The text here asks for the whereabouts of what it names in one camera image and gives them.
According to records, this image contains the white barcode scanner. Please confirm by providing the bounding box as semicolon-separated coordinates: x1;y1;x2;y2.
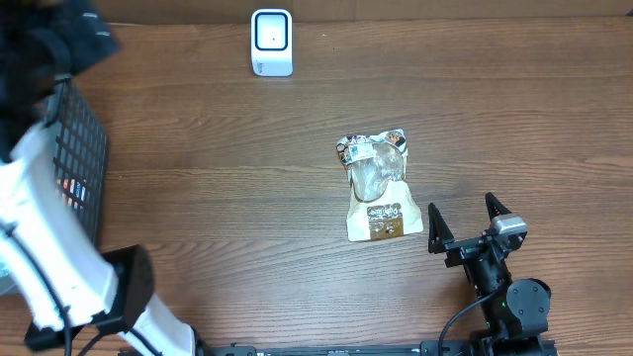
250;8;294;77

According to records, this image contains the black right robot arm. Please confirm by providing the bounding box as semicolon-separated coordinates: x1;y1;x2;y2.
420;192;558;356

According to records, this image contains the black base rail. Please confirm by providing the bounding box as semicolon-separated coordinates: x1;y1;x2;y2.
197;338;559;356

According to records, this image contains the brown white snack pouch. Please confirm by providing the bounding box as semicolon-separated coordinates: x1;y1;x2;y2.
335;129;423;242

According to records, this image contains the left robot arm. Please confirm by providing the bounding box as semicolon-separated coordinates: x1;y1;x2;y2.
1;1;202;355

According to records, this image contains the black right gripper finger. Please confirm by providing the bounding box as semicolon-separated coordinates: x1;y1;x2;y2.
427;203;454;254
485;192;511;221

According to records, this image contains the grey plastic mesh basket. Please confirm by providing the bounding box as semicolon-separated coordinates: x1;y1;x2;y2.
41;80;110;246

